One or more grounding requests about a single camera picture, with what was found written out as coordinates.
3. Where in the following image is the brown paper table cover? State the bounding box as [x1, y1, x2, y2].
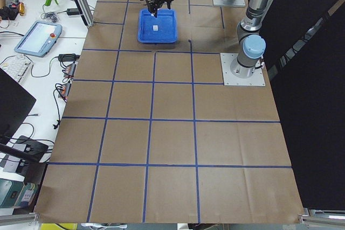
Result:
[35, 0, 303, 224]

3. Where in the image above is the teach pendant tablet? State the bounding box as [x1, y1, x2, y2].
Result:
[14, 20, 63, 58]

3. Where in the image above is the black monitor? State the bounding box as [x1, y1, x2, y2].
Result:
[0, 69, 36, 144]

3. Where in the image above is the orange-black adapter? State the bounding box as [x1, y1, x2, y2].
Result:
[63, 63, 77, 78]
[57, 83, 72, 100]

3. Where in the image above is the black power adapter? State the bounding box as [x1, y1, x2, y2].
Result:
[66, 8, 80, 16]

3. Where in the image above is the blue plastic tray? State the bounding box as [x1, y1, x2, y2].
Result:
[137, 9, 178, 44]

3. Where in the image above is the white keyboard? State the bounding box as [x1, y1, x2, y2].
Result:
[1, 54, 33, 84]

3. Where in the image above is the orange-black adapter upper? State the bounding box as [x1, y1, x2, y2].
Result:
[63, 63, 77, 78]

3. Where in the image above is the orange-black adapter lower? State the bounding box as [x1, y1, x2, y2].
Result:
[57, 83, 72, 100]

